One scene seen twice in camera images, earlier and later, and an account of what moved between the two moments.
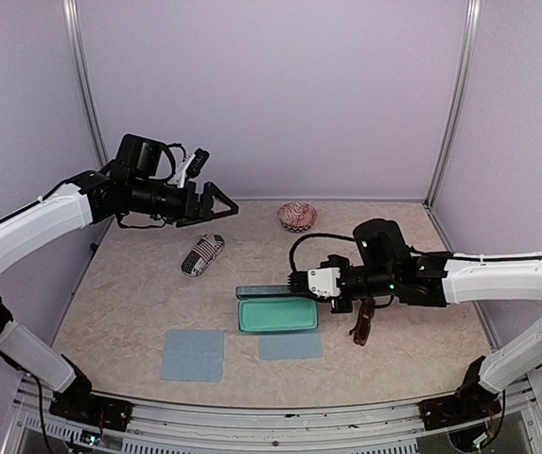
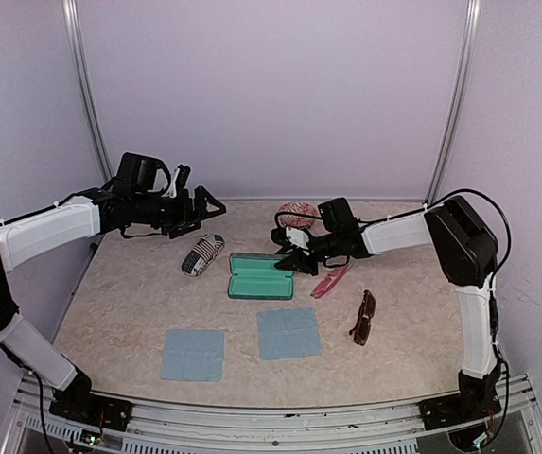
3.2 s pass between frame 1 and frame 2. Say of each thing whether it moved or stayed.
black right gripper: moved
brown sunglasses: stayed
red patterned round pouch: stayed
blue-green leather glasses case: moved
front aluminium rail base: stayed
